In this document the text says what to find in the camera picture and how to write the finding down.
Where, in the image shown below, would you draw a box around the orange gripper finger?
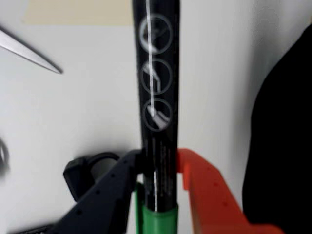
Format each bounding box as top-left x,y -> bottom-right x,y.
176,148 -> 286,234

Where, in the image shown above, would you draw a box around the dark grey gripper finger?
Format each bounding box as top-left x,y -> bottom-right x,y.
56,149 -> 144,234

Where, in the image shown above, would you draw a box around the green capped black marker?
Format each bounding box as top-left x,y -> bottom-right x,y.
131,0 -> 182,234

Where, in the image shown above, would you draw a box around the black fabric bag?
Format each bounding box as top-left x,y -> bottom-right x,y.
242,23 -> 312,234

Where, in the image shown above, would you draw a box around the black AA battery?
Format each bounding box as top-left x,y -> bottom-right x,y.
9,224 -> 53,234

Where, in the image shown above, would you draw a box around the beige masking tape strip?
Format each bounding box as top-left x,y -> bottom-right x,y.
21,0 -> 135,26

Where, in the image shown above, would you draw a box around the black plastic ring clip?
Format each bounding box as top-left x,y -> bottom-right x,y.
63,152 -> 120,203

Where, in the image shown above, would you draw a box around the teal handled scissors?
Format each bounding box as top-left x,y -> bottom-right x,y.
0,24 -> 63,74

